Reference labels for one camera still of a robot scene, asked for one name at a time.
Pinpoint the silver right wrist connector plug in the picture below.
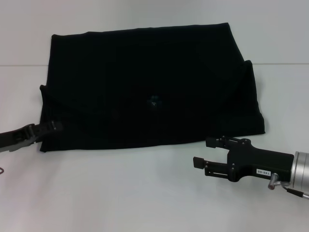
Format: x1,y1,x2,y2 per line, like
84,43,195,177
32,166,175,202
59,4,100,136
267,173,290,191

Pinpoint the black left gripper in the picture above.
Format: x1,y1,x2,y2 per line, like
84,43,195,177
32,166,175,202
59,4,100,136
0,120,64,153

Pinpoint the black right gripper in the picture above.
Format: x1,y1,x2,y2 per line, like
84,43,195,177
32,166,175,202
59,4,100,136
192,136,295,184

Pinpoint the black T-shirt with FREE print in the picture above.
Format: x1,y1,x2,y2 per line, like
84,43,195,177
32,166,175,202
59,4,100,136
38,22,268,153

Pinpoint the dark right wrist cable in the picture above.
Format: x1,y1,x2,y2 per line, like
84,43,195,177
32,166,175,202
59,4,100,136
285,188,309,201

